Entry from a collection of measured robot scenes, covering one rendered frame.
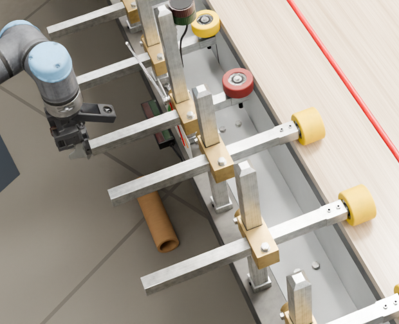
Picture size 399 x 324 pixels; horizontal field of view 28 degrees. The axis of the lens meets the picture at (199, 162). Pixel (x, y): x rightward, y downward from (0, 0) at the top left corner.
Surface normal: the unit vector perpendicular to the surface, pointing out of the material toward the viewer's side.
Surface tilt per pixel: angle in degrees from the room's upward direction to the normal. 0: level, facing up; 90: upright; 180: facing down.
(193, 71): 0
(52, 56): 6
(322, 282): 0
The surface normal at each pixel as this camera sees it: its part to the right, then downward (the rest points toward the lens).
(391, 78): -0.12, -0.61
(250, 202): 0.35, 0.72
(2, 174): 0.76, 0.45
